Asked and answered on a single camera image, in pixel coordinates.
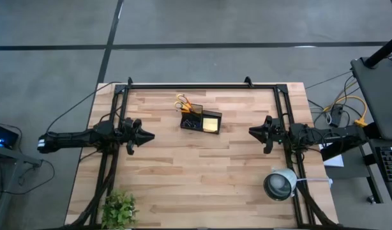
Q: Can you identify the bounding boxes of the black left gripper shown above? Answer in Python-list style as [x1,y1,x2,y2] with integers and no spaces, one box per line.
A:
[120,117,156,148]

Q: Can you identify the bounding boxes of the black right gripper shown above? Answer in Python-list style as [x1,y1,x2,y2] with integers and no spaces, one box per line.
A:
[248,115,286,146]

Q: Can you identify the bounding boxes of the yellow sticky note pad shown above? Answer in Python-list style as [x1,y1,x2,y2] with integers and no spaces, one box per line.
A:
[202,117,219,132]

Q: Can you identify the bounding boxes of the orange-handled scissors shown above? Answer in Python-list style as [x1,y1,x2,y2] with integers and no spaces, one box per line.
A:
[174,93,195,114]

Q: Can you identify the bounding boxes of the black mesh desk organizer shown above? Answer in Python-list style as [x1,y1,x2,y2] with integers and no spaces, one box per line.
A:
[179,102,223,135]

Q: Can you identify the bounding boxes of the white desk lamp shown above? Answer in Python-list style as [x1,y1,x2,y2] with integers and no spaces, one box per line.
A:
[263,167,299,202]

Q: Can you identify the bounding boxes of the green potted plant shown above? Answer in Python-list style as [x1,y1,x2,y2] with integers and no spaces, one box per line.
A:
[100,189,140,230]

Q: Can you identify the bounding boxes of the black power adapter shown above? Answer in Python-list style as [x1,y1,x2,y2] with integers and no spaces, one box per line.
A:
[329,105,344,128]

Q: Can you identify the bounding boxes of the white paper sheet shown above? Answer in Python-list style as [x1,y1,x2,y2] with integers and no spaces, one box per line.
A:
[319,142,345,168]

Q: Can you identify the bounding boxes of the black desk leg beam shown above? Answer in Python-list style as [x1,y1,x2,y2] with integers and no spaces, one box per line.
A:
[320,122,381,162]

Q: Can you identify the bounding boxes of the grey desk surface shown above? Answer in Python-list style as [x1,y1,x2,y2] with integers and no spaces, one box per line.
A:
[351,56,392,141]

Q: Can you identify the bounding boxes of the grey stand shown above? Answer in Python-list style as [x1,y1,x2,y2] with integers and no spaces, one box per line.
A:
[0,143,43,169]

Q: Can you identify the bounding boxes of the black keyboard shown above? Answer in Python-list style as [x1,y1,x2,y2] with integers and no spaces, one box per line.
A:
[375,146,392,183]

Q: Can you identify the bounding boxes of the glowing tablet screen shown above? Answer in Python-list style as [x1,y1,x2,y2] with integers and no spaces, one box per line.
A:
[0,122,20,150]

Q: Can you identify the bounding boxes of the black pole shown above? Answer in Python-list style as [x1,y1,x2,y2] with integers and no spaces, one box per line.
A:
[363,33,392,68]

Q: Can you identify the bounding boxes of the black power cable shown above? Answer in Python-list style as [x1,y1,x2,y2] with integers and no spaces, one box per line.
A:
[45,81,122,134]

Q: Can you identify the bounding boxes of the white lamp cable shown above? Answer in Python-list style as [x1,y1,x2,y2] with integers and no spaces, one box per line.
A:
[296,176,334,188]

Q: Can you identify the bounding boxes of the black metal table frame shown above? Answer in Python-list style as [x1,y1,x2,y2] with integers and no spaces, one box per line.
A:
[66,76,340,230]

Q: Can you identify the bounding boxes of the black floor cable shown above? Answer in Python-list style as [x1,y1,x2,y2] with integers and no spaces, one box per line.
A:
[0,158,56,196]

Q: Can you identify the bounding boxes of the yellow cable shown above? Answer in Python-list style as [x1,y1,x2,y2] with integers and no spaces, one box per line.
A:
[322,95,369,128]

